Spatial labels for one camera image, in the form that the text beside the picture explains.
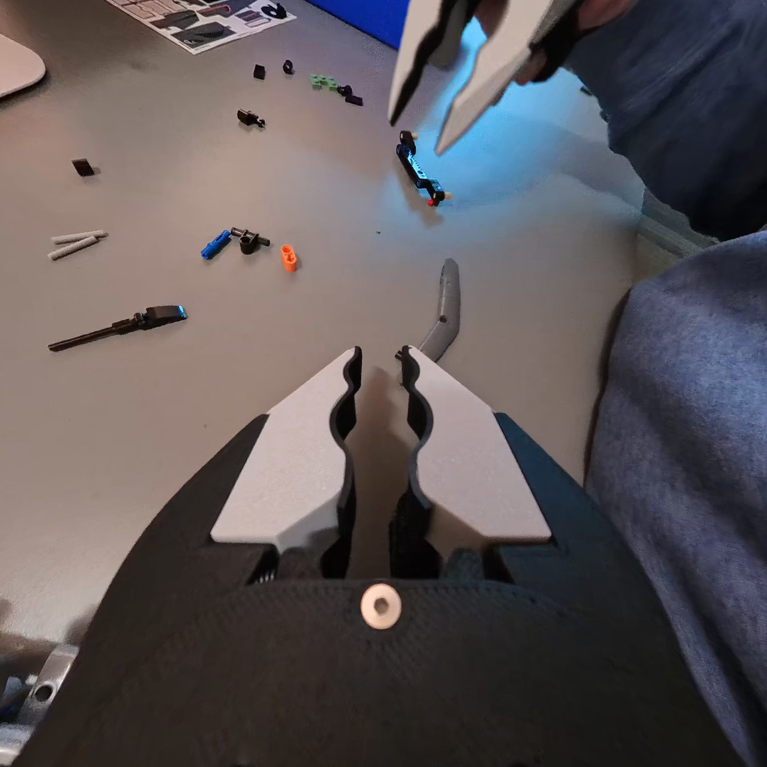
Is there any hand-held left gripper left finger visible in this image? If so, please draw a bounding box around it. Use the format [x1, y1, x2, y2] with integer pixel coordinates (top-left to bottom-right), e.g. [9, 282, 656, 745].
[210, 345, 363, 577]

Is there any person's right hand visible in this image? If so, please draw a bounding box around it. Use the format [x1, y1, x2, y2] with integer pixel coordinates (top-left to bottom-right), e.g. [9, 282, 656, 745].
[477, 0, 511, 38]

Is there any white rounded pad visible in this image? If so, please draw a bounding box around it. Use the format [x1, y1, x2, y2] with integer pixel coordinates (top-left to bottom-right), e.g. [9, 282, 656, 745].
[0, 33, 48, 99]

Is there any blue storage bin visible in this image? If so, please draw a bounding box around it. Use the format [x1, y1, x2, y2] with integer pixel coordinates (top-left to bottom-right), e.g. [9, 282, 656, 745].
[306, 0, 415, 52]

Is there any person's right forearm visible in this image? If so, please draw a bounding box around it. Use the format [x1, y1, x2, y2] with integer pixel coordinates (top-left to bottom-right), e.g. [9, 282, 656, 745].
[563, 0, 767, 240]

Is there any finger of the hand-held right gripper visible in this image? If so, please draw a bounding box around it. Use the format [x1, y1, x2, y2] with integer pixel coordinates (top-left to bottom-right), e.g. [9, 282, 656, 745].
[433, 0, 570, 157]
[387, 0, 459, 128]

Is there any sticker sheet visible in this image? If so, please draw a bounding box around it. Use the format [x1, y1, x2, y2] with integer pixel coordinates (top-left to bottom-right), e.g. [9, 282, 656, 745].
[105, 0, 297, 56]

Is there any grey curved lego panel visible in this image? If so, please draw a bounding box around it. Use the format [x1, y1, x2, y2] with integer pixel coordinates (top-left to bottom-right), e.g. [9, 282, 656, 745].
[416, 258, 462, 363]

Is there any black lego axle with lever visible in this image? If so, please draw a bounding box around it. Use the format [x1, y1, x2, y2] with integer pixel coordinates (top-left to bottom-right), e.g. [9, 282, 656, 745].
[48, 306, 188, 353]

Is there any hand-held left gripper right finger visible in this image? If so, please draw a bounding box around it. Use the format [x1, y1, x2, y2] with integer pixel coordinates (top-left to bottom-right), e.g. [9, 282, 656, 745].
[399, 345, 552, 559]

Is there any lego car chassis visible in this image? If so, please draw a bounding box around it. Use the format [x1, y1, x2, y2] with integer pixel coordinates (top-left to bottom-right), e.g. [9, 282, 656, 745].
[0, 644, 80, 757]

